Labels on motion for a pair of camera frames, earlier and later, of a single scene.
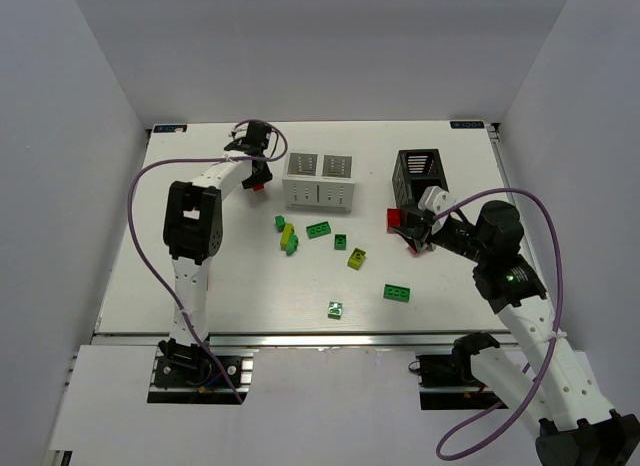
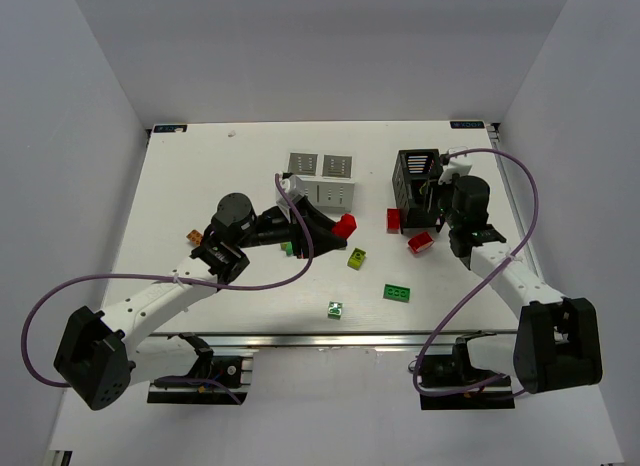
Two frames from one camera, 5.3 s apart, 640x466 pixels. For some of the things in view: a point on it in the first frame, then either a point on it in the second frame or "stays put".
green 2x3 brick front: (396, 293) stays put
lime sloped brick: (356, 258) stays put
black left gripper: (260, 174) to (299, 226)
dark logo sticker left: (170, 128) stays put
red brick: (393, 217) stays put
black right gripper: (417, 225) to (432, 201)
